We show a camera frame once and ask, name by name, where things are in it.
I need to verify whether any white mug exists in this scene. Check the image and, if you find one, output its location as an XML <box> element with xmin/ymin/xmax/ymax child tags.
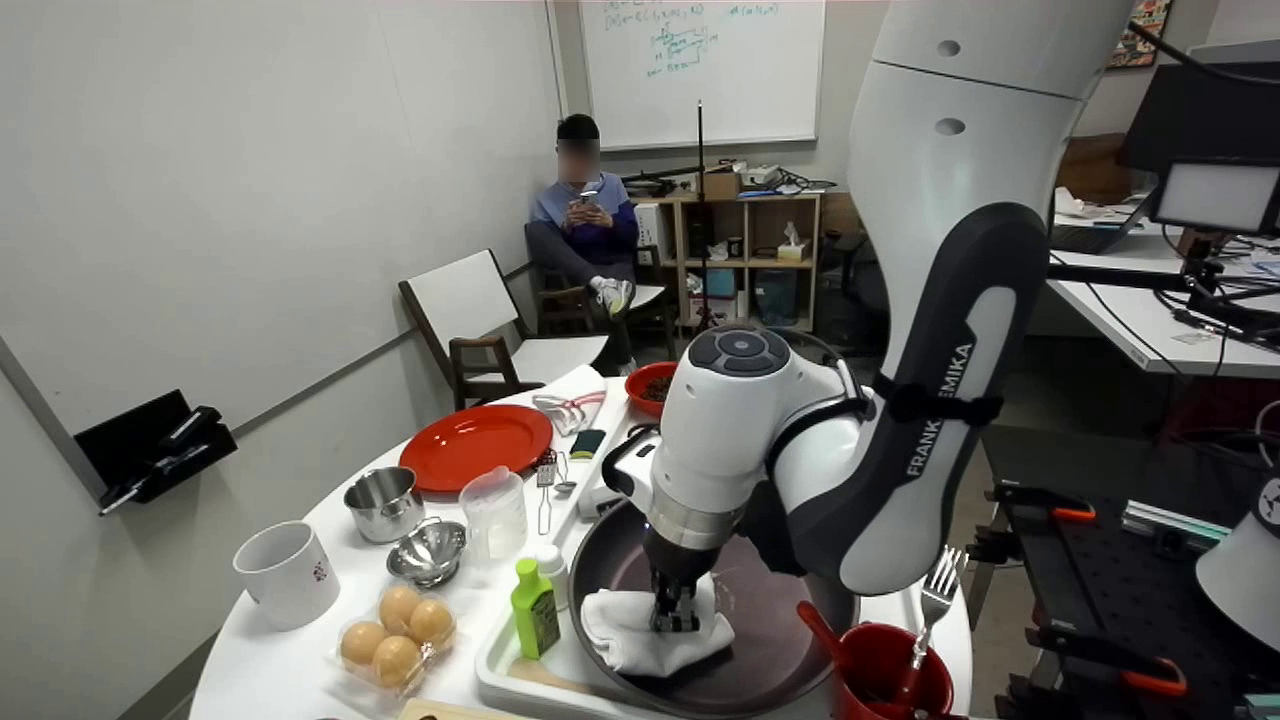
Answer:
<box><xmin>228</xmin><ymin>514</ymin><xmax>344</xmax><ymax>630</ymax></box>

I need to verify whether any orange handled clamp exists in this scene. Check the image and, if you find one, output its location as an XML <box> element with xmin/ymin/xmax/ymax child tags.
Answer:
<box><xmin>982</xmin><ymin>477</ymin><xmax>1102</xmax><ymax>531</ymax></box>
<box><xmin>1033</xmin><ymin>614</ymin><xmax>1191</xmax><ymax>702</ymax></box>

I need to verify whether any white tray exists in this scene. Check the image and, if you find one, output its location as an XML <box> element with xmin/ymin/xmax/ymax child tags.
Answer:
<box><xmin>472</xmin><ymin>376</ymin><xmax>922</xmax><ymax>720</ymax></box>

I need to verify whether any thin black stand pole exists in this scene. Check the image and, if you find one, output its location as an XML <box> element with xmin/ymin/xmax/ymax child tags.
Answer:
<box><xmin>693</xmin><ymin>97</ymin><xmax>710</xmax><ymax>332</ymax></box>

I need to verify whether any brown cardboard box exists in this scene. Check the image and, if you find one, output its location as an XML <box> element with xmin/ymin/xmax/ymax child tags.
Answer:
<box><xmin>1055</xmin><ymin>133</ymin><xmax>1134</xmax><ymax>208</ymax></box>

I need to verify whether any steel strainer bowl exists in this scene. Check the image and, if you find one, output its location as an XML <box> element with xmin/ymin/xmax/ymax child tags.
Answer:
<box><xmin>385</xmin><ymin>514</ymin><xmax>472</xmax><ymax>595</ymax></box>

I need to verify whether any brown egg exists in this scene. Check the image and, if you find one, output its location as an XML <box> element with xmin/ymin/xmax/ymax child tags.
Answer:
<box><xmin>372</xmin><ymin>630</ymin><xmax>422</xmax><ymax>693</ymax></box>
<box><xmin>409</xmin><ymin>595</ymin><xmax>461</xmax><ymax>653</ymax></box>
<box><xmin>335</xmin><ymin>614</ymin><xmax>393</xmax><ymax>671</ymax></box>
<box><xmin>376</xmin><ymin>580</ymin><xmax>429</xmax><ymax>637</ymax></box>

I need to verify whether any white cone object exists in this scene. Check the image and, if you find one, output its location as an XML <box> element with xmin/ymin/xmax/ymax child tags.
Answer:
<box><xmin>1191</xmin><ymin>477</ymin><xmax>1280</xmax><ymax>655</ymax></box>

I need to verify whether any red bowl of beans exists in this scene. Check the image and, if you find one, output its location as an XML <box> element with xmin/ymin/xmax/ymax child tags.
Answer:
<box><xmin>619</xmin><ymin>357</ymin><xmax>689</xmax><ymax>423</ymax></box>

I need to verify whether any steel measuring cup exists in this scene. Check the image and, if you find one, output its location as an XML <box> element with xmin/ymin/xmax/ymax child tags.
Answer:
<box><xmin>339</xmin><ymin>464</ymin><xmax>429</xmax><ymax>548</ymax></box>

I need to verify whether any red plate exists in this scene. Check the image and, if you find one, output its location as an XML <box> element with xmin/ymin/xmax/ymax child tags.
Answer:
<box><xmin>396</xmin><ymin>402</ymin><xmax>555</xmax><ymax>498</ymax></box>

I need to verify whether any red spatula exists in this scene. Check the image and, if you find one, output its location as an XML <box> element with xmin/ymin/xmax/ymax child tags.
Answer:
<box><xmin>793</xmin><ymin>595</ymin><xmax>871</xmax><ymax>682</ymax></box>

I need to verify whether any bright laptop screen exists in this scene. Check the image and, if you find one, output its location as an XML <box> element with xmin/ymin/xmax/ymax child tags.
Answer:
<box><xmin>1152</xmin><ymin>161</ymin><xmax>1280</xmax><ymax>234</ymax></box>

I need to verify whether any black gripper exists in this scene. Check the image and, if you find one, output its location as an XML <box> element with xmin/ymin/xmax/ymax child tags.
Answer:
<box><xmin>649</xmin><ymin>523</ymin><xmax>723</xmax><ymax>637</ymax></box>

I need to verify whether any seated person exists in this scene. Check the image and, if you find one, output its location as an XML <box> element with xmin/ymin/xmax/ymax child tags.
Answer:
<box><xmin>519</xmin><ymin>112</ymin><xmax>643</xmax><ymax>317</ymax></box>

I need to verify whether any white office desk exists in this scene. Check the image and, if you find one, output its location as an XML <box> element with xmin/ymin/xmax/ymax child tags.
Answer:
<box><xmin>1045</xmin><ymin>185</ymin><xmax>1280</xmax><ymax>383</ymax></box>

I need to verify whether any black wall holder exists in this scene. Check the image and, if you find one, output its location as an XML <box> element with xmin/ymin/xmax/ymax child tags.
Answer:
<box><xmin>73</xmin><ymin>388</ymin><xmax>238</xmax><ymax>519</ymax></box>

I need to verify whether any clear egg bag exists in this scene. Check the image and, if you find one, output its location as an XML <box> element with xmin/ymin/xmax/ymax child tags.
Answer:
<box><xmin>325</xmin><ymin>580</ymin><xmax>463</xmax><ymax>710</ymax></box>

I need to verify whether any green bottle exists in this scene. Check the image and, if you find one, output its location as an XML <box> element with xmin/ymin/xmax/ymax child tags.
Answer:
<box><xmin>507</xmin><ymin>540</ymin><xmax>574</xmax><ymax>664</ymax></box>

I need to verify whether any clear plastic cup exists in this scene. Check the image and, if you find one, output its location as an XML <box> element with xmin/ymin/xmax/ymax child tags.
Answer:
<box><xmin>457</xmin><ymin>464</ymin><xmax>530</xmax><ymax>569</ymax></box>

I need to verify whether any wall whiteboard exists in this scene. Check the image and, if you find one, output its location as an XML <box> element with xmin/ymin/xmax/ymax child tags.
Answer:
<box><xmin>570</xmin><ymin>0</ymin><xmax>832</xmax><ymax>152</ymax></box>

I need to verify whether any silver fork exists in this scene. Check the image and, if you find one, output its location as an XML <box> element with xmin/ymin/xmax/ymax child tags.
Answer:
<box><xmin>894</xmin><ymin>545</ymin><xmax>969</xmax><ymax>695</ymax></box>

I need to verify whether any black monitor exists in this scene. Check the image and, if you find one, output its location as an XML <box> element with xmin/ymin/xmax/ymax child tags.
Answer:
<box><xmin>1114</xmin><ymin>56</ymin><xmax>1280</xmax><ymax>175</ymax></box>

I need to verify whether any black cart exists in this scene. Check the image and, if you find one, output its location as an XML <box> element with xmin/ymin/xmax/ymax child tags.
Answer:
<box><xmin>974</xmin><ymin>418</ymin><xmax>1280</xmax><ymax>720</ymax></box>

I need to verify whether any colourful framed poster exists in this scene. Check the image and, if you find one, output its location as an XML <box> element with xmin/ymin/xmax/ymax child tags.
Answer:
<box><xmin>1102</xmin><ymin>0</ymin><xmax>1175</xmax><ymax>72</ymax></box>

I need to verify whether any red utensil mug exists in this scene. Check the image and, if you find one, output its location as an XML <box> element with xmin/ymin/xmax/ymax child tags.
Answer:
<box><xmin>832</xmin><ymin>614</ymin><xmax>954</xmax><ymax>720</ymax></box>

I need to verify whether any dark frying pan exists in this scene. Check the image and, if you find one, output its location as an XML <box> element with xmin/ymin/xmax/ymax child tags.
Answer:
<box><xmin>569</xmin><ymin>495</ymin><xmax>865</xmax><ymax>717</ymax></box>

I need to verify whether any red striped white towel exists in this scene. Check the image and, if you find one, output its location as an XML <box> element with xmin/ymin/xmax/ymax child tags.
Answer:
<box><xmin>530</xmin><ymin>383</ymin><xmax>616</xmax><ymax>433</ymax></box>

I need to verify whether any dark wooden chair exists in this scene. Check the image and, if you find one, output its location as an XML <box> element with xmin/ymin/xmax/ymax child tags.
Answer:
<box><xmin>396</xmin><ymin>247</ymin><xmax>616</xmax><ymax>411</ymax></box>

